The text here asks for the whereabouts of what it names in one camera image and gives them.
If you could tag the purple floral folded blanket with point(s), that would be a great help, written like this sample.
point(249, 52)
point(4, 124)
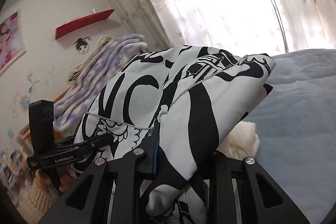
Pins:
point(105, 64)

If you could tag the blue bed sheet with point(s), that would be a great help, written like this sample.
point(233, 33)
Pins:
point(302, 108)

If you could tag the person's left hand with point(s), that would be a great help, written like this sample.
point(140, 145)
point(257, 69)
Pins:
point(43, 180)

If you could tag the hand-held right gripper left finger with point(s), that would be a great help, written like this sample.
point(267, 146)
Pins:
point(156, 158)

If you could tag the pink wall poster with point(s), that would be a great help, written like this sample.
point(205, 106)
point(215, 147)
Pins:
point(10, 43)

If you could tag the person's left forearm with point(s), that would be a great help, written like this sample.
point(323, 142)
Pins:
point(36, 203)

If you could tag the black and white printed jacket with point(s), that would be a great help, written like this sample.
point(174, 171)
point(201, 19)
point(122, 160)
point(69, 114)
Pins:
point(197, 108)

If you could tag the wooden bed headboard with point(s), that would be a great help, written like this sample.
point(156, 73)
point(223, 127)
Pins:
point(63, 96)

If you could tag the white floral sheer curtain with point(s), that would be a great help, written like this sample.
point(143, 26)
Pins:
point(210, 3)

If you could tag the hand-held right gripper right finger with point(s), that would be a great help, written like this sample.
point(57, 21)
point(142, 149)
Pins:
point(225, 169)

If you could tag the red wall shelf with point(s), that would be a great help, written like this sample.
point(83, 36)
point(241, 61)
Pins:
point(78, 26)

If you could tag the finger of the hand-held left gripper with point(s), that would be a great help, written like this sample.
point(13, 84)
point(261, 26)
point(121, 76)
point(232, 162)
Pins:
point(99, 140)

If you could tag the cream puffer jacket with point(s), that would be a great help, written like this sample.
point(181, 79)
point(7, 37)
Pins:
point(244, 137)

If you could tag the cartoon face wall sticker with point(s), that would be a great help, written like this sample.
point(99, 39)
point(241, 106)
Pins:
point(82, 47)

